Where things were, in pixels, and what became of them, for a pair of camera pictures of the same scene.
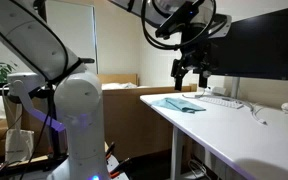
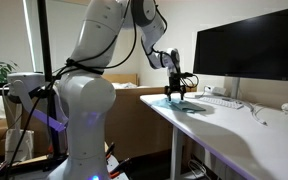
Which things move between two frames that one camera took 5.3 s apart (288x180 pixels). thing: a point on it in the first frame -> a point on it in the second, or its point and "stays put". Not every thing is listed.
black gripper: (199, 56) -> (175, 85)
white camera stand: (21, 85) stays put
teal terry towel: (179, 104) stays put
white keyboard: (223, 101) stays put
